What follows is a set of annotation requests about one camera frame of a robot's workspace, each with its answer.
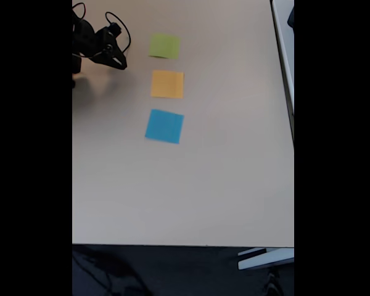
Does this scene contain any green paper square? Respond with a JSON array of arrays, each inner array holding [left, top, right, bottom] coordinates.
[[147, 33, 181, 60]]

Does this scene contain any orange paper square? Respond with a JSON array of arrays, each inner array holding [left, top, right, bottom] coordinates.
[[150, 69, 185, 100]]

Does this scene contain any light blue paper square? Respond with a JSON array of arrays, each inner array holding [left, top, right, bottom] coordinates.
[[144, 108, 185, 145]]

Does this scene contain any white side table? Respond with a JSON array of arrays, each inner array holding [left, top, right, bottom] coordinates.
[[269, 0, 295, 146]]

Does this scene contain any white table leg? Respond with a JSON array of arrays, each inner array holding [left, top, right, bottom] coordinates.
[[237, 247, 295, 271]]

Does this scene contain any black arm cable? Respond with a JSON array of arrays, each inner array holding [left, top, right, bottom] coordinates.
[[72, 2, 87, 22]]

